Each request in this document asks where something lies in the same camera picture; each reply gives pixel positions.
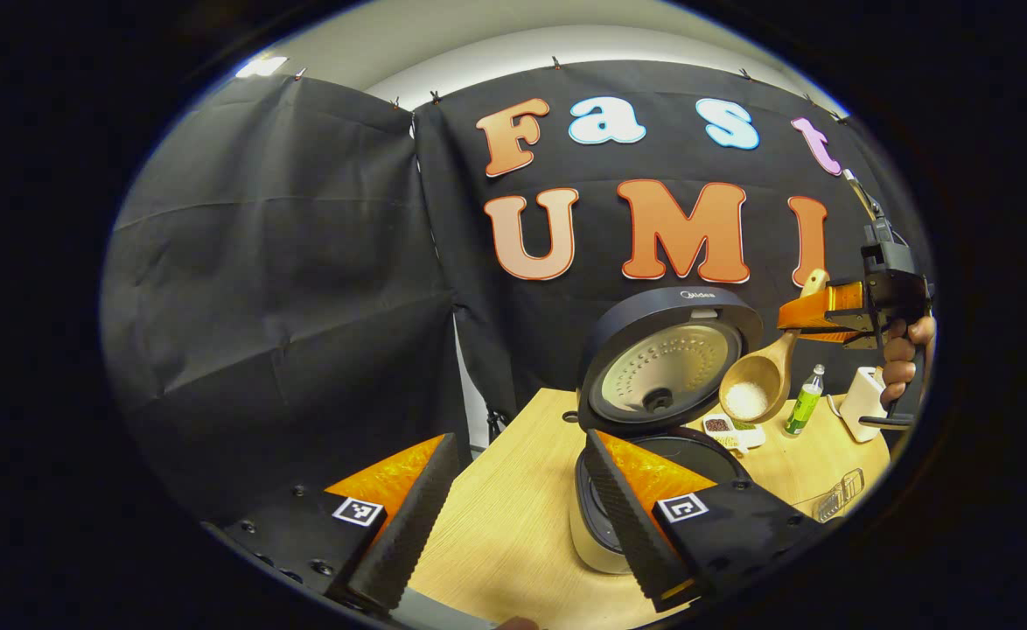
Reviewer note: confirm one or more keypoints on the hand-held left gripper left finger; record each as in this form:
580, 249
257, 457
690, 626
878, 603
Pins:
408, 525

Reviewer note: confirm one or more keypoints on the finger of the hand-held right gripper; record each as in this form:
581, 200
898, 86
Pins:
833, 338
820, 306

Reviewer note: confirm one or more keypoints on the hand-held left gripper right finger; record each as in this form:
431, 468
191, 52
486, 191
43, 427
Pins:
632, 525

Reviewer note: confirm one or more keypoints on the wooden spoon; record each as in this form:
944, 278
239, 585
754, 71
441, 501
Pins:
754, 372

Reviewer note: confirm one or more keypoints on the spoonful of white rice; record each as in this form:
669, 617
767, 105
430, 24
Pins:
747, 401

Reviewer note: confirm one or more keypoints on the dark grey rice cooker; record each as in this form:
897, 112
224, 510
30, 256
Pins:
662, 367

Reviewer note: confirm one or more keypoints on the white toaster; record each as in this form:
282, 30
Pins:
859, 402

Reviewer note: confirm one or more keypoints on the green label plastic bottle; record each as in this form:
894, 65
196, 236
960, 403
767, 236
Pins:
804, 404

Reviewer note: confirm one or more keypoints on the white divided dish with grains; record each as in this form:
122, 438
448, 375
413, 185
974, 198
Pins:
728, 430

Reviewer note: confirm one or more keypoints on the ceiling light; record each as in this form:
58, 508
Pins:
260, 66

